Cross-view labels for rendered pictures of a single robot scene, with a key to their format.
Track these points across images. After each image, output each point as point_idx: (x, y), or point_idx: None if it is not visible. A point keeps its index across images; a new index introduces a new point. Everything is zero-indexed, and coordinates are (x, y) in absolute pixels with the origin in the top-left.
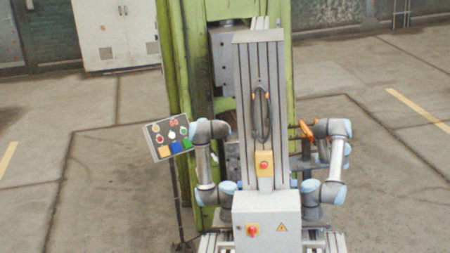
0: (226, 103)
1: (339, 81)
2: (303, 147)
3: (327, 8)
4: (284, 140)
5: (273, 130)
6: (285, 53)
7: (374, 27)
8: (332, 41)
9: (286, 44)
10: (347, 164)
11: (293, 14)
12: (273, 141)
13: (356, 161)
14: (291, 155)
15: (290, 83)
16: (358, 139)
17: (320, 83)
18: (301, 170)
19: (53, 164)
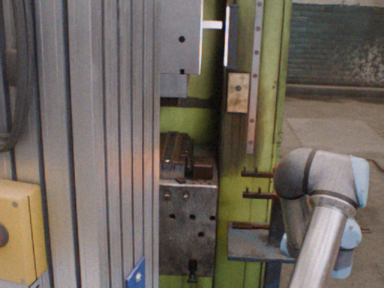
0: (165, 121)
1: (368, 145)
2: (272, 216)
3: (367, 63)
4: (82, 157)
5: (42, 106)
6: (270, 36)
7: None
8: (367, 102)
9: (273, 20)
10: (348, 270)
11: (325, 64)
12: (46, 153)
13: (371, 256)
14: (250, 228)
15: (271, 96)
16: (380, 223)
17: (343, 144)
18: (258, 260)
19: None
